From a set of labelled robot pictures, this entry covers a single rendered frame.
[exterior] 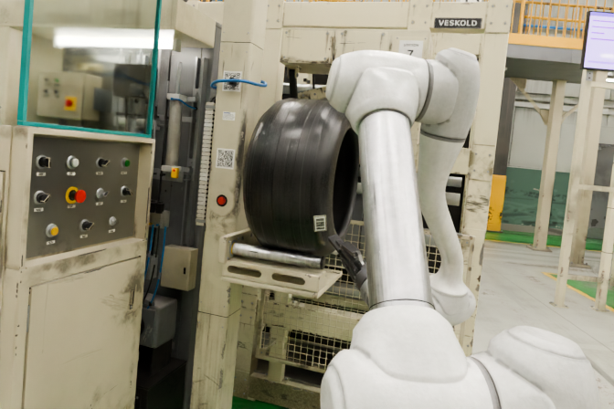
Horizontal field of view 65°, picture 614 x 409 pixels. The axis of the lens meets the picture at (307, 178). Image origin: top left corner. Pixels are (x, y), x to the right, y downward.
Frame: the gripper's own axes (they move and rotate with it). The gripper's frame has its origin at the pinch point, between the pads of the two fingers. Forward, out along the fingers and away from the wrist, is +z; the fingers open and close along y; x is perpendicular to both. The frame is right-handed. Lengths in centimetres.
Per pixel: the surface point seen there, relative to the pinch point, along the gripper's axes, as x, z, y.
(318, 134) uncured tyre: 6.4, 23.4, -25.5
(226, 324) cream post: -34, 29, 47
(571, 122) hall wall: 853, 541, 392
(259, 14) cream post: 8, 75, -54
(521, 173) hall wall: 724, 538, 481
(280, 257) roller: -12.2, 20.2, 15.9
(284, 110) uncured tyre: 1.9, 40.1, -28.9
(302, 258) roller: -5.9, 15.3, 15.2
